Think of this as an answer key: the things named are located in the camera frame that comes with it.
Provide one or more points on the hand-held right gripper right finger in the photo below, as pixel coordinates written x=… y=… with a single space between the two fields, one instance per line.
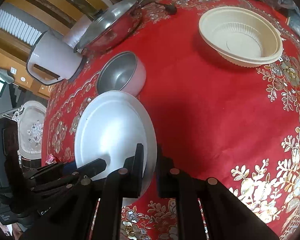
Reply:
x=165 y=185

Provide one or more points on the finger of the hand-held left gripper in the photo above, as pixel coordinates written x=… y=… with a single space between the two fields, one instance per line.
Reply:
x=47 y=171
x=92 y=167

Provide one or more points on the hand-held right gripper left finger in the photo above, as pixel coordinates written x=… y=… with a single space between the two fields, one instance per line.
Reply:
x=135 y=180

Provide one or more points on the large white foam bowl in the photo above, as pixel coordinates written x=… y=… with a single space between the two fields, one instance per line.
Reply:
x=110 y=130

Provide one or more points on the white ornate chair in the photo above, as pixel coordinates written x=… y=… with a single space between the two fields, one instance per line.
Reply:
x=31 y=130

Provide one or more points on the pink pot with steel inside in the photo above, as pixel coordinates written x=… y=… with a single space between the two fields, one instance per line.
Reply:
x=117 y=72

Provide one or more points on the white electric kettle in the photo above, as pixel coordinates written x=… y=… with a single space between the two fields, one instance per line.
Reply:
x=55 y=55

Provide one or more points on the white pleated blind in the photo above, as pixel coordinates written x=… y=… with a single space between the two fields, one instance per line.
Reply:
x=17 y=27

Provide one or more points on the white paper roll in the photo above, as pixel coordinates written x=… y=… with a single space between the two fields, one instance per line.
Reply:
x=72 y=36

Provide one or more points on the steel wok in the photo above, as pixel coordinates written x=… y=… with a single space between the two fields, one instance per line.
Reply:
x=125 y=30

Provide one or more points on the glass wok lid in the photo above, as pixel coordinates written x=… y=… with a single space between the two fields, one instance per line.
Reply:
x=107 y=20

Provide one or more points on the beige plastic bowl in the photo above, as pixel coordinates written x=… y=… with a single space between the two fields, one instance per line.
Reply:
x=240 y=30

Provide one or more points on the black power plug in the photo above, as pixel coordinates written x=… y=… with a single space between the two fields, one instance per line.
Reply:
x=171 y=9

